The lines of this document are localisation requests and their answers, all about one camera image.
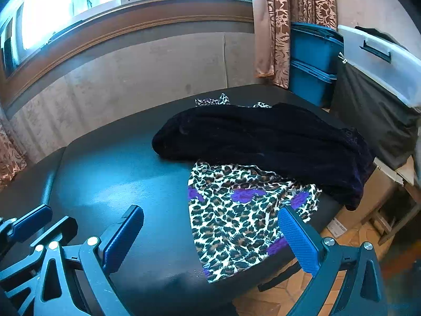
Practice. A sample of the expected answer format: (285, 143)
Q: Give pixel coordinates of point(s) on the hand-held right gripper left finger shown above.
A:
(121, 237)

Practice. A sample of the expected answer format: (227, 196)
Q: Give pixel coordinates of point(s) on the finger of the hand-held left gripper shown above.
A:
(33, 221)
(62, 228)

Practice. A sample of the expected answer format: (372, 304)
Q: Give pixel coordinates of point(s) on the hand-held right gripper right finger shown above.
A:
(299, 243)

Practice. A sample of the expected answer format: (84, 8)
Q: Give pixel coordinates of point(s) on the leopard print garment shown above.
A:
(230, 220)

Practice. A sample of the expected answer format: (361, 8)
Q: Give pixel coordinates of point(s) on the dark purple velvet dress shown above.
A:
(263, 138)

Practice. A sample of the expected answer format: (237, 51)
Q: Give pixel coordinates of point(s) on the cardboard box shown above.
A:
(368, 200)

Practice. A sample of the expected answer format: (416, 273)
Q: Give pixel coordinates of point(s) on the dark grey fabric bag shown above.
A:
(368, 112)

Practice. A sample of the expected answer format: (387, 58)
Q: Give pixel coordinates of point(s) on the blue plastic storage bin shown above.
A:
(312, 49)
(309, 85)

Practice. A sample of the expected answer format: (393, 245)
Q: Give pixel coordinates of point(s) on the white plastic storage box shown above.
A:
(394, 72)

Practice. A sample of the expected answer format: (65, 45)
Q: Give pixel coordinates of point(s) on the dark cloth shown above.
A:
(381, 34)

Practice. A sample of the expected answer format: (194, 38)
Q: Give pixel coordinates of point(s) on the window with wooden frame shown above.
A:
(65, 10)

